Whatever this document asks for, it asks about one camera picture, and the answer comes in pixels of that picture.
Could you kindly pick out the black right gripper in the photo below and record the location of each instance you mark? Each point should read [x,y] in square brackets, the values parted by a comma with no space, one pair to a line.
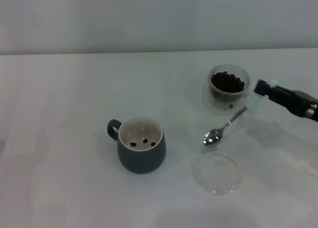
[305,105]

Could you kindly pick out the dark blue ceramic mug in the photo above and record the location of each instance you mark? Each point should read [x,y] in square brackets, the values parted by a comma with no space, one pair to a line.
[141,161]

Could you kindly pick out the pile of coffee beans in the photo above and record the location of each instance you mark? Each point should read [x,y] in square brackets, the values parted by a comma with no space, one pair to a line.
[227,82]

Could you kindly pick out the clear glass saucer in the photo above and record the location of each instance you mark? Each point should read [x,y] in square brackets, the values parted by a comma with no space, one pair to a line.
[218,173]

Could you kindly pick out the double-wall glass cup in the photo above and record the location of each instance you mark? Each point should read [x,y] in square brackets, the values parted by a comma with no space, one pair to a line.
[244,75]

